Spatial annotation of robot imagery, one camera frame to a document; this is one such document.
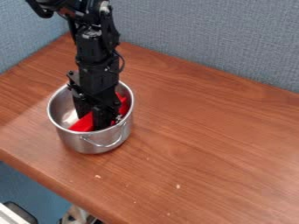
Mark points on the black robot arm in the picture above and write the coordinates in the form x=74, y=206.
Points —
x=92, y=29

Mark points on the metal pot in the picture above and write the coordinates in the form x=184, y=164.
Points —
x=92, y=142

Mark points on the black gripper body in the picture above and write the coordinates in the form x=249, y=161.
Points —
x=94, y=81

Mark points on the red plastic block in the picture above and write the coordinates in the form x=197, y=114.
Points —
x=84, y=124

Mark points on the black and white object below table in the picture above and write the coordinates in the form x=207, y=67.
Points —
x=13, y=214

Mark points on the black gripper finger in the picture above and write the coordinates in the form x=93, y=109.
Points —
x=81, y=105
x=104, y=114

